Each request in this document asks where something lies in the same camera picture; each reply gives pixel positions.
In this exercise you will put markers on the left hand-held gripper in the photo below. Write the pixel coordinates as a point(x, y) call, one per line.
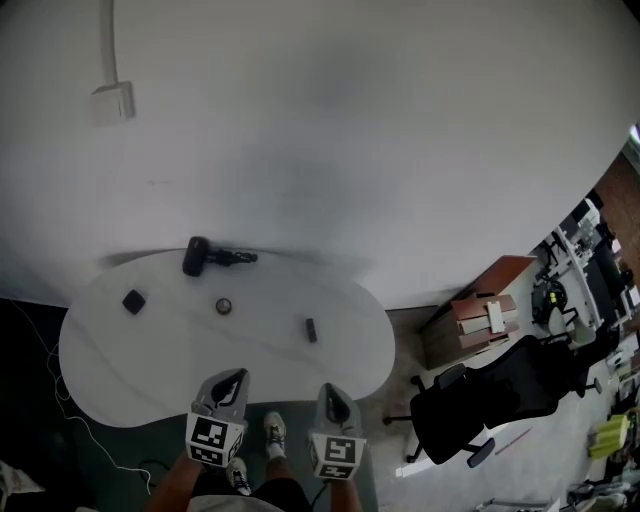
point(212, 440)

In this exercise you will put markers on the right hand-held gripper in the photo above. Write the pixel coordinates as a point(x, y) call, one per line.
point(337, 457)

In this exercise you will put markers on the small black rectangular stick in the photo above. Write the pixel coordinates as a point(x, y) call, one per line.
point(311, 330)

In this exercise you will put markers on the small black cube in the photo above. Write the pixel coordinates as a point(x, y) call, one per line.
point(134, 301)

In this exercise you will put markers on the person's right forearm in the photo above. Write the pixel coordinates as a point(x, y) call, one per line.
point(342, 495)

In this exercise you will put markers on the person's left forearm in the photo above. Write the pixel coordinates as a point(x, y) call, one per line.
point(172, 482)

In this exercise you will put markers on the round white table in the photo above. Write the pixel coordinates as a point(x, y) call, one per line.
point(150, 360)

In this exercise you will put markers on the person's right shoe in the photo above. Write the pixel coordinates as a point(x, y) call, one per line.
point(275, 432)

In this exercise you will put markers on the person's shoe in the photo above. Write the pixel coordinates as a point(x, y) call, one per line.
point(275, 432)
point(238, 475)

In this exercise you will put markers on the person's right leg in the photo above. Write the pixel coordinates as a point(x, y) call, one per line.
point(280, 470)

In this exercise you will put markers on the person's left shoe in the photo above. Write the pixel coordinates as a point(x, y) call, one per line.
point(238, 475)

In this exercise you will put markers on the person's black shorts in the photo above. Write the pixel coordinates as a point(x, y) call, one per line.
point(280, 495)

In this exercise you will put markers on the person's grey shirt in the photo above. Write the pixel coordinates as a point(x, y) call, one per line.
point(225, 504)

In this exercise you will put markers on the black office chair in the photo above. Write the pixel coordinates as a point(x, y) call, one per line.
point(500, 395)

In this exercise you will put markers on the stack of wooden boards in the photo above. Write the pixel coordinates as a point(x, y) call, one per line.
point(475, 325)

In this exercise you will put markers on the thin red stick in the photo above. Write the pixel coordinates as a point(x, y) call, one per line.
point(512, 441)

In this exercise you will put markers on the short white board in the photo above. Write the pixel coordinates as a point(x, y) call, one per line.
point(496, 317)

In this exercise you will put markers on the brown wooden cabinet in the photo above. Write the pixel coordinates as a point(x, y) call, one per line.
point(505, 277)

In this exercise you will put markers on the black backpack with yellow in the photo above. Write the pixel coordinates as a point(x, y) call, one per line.
point(547, 300)

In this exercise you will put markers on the yellow-green crate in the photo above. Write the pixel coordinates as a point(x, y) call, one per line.
point(610, 435)

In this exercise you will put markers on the white office desk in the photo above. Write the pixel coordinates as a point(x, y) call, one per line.
point(575, 260)

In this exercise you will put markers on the white wall switch box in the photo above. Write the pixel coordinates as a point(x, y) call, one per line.
point(112, 104)

